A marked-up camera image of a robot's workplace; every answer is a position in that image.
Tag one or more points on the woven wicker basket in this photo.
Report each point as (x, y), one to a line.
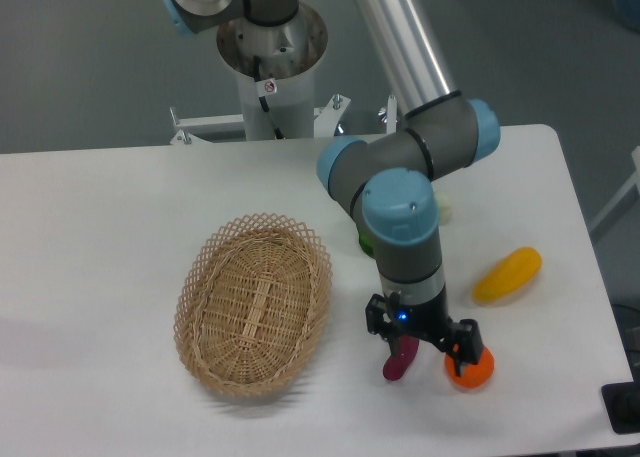
(253, 305)

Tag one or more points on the white metal base frame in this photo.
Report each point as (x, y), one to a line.
(269, 122)

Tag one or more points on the black device at edge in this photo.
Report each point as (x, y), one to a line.
(622, 405)

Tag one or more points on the yellow mango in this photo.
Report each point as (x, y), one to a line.
(510, 274)

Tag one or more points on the white frame at right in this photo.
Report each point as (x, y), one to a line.
(618, 205)

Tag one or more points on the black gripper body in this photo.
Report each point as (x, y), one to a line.
(427, 321)

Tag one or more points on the orange tangerine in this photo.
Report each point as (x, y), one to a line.
(472, 375)

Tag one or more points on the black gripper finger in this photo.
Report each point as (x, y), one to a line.
(462, 343)
(379, 323)

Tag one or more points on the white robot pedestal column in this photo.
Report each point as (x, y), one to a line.
(276, 63)

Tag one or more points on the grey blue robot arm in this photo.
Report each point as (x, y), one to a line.
(384, 186)

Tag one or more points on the green bok choy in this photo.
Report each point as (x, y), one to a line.
(445, 210)

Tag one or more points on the purple sweet potato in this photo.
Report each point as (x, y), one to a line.
(403, 352)

